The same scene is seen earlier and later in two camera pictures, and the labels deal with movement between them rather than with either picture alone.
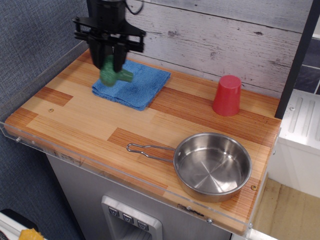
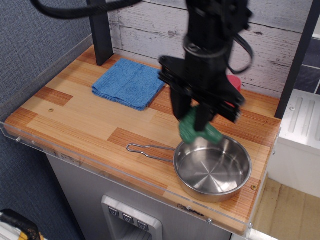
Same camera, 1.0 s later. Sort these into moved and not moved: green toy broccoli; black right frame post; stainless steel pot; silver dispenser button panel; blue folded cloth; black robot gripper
Moved: black robot gripper; green toy broccoli
Not moved: blue folded cloth; black right frame post; silver dispenser button panel; stainless steel pot
